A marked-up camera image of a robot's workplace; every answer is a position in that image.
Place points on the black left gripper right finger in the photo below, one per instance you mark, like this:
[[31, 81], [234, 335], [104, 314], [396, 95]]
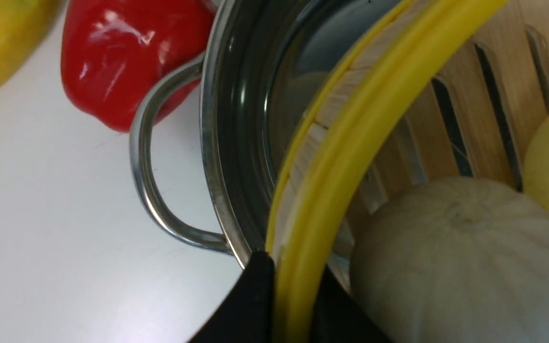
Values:
[[338, 319]]

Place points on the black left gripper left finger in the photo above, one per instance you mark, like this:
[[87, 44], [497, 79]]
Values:
[[245, 315]]

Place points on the yellow bamboo steamer basket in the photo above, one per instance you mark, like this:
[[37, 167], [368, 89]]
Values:
[[434, 89]]

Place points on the stainless steel pot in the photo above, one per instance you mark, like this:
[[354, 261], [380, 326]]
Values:
[[264, 62]]

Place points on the white round bun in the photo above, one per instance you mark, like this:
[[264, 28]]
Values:
[[457, 260]]

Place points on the red bell pepper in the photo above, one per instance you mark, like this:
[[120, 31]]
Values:
[[114, 51]]

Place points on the yellow plastic banana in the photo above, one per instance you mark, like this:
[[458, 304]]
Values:
[[23, 26]]

